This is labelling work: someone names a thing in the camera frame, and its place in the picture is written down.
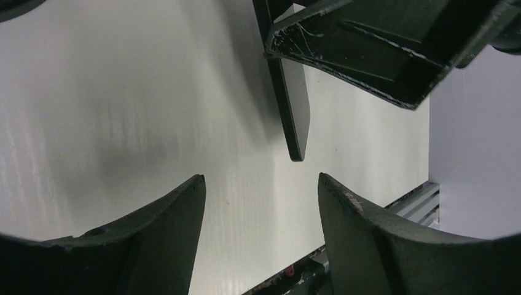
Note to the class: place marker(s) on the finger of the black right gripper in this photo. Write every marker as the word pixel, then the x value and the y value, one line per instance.
pixel 398 51

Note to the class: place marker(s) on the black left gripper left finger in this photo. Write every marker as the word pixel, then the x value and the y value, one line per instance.
pixel 149 251

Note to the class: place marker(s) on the small black phone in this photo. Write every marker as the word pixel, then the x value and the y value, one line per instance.
pixel 287 77

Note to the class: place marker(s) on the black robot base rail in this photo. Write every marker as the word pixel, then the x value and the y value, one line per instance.
pixel 309 275

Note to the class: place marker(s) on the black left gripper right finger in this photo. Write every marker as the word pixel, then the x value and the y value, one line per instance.
pixel 374 251

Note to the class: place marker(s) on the white slotted cable duct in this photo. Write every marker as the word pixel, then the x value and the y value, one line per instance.
pixel 421 205

